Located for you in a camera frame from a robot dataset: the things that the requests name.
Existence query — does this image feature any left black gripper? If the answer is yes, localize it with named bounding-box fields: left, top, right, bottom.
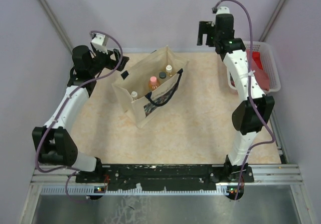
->
left=88, top=46, right=128, bottom=75

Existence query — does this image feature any yellow bottle white cap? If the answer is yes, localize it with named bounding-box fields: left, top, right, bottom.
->
left=130, top=91, right=138, bottom=101

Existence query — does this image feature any orange bottle pink cap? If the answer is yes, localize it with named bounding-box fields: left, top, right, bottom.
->
left=148, top=76, right=160, bottom=91

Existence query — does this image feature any beige canvas tote bag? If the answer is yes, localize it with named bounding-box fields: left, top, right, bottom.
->
left=112, top=46, right=190, bottom=128

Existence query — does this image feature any clear bottle dark cap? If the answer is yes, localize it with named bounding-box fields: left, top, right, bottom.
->
left=158, top=71, right=167, bottom=81

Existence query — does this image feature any amber bottle white cap tall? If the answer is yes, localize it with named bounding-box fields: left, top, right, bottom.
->
left=166, top=65, right=174, bottom=77

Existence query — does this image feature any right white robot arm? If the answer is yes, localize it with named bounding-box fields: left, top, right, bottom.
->
left=197, top=12, right=275, bottom=182

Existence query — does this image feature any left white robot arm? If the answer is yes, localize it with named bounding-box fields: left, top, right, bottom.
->
left=32, top=45, right=129, bottom=182

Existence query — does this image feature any red cloth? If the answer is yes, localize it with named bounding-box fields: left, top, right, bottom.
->
left=251, top=51, right=263, bottom=70

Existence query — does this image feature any white plastic basket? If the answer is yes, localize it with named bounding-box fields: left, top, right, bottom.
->
left=223, top=41, right=281, bottom=101

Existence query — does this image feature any pink cloth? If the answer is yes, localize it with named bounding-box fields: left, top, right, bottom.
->
left=247, top=50, right=270, bottom=92

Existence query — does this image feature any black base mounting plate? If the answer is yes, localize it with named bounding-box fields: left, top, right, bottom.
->
left=76, top=163, right=254, bottom=199

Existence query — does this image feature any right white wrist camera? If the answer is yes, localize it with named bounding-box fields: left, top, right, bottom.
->
left=212, top=6, right=230, bottom=16

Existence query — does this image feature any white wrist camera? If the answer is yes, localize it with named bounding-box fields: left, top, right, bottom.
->
left=212, top=6, right=230, bottom=16
left=91, top=33, right=109, bottom=54

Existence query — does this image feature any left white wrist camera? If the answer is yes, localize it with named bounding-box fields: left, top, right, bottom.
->
left=91, top=33, right=109, bottom=54

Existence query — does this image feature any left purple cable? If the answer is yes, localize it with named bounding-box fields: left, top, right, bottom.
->
left=34, top=30, right=123, bottom=204

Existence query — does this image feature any purple cable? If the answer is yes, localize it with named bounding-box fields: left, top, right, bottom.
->
left=34, top=30, right=123, bottom=204
left=212, top=0, right=277, bottom=201

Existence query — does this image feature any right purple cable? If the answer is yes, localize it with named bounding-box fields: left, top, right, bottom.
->
left=212, top=0, right=277, bottom=201

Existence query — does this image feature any aluminium frame rail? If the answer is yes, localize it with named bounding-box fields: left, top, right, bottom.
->
left=31, top=164, right=303, bottom=196

